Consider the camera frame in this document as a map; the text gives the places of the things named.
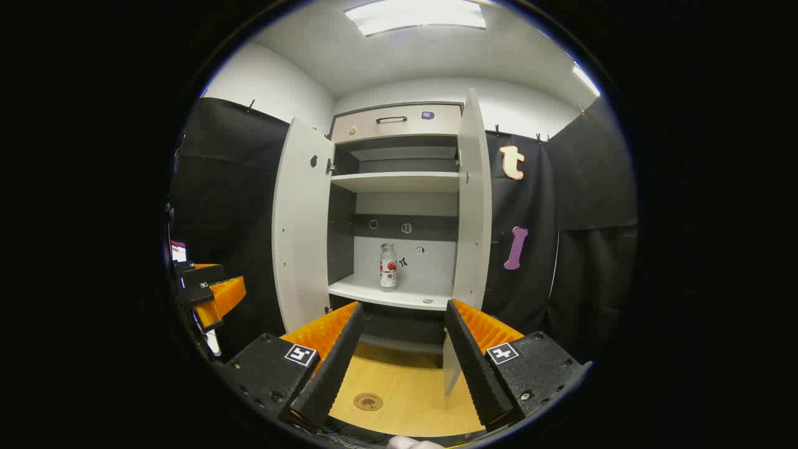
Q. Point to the round brown cork coaster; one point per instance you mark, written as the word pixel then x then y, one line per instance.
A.
pixel 368 401

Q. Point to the grey cabinet door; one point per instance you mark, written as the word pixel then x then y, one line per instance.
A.
pixel 302 237
pixel 474 218

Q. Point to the lit screen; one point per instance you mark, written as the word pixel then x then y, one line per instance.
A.
pixel 178 251

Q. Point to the black backdrop cloth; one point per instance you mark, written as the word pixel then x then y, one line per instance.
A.
pixel 592 187

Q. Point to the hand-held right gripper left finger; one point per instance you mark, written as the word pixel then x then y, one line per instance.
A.
pixel 333 368

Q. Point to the small ceiling light panel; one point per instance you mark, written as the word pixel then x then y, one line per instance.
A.
pixel 586 80

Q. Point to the clear bottle with red label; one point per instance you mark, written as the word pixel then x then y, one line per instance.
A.
pixel 388 267

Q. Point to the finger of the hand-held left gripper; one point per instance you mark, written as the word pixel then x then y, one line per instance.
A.
pixel 202 274
pixel 227 294

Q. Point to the grey cabinet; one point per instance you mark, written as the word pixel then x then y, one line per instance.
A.
pixel 405 181

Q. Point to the grey cabinet drawer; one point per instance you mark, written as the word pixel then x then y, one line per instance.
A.
pixel 399 121

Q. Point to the large ceiling light panel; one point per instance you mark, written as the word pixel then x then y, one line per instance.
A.
pixel 414 15

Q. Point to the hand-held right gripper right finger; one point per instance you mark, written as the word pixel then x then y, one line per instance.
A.
pixel 474 368

